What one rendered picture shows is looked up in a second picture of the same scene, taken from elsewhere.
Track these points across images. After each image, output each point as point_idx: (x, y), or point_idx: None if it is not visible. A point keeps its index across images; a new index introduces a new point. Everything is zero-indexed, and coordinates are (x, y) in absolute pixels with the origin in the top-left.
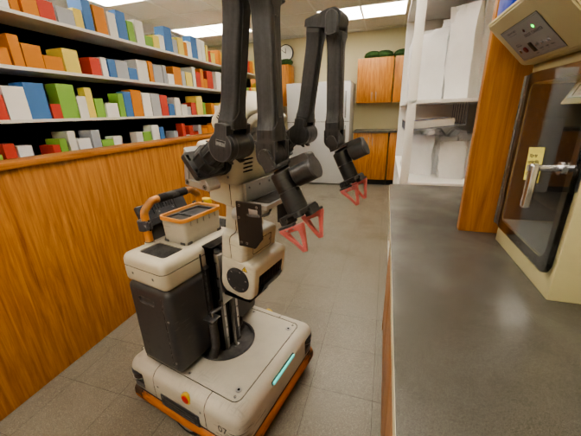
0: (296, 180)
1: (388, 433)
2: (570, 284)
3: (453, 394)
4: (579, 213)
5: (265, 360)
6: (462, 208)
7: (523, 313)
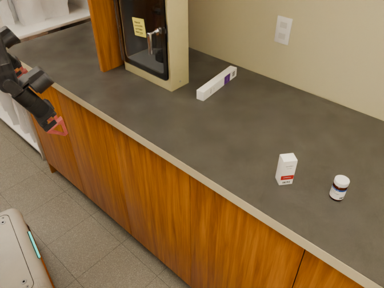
0: (41, 91)
1: (138, 200)
2: (176, 80)
3: (183, 142)
4: (171, 50)
5: (16, 252)
6: (101, 58)
7: (171, 102)
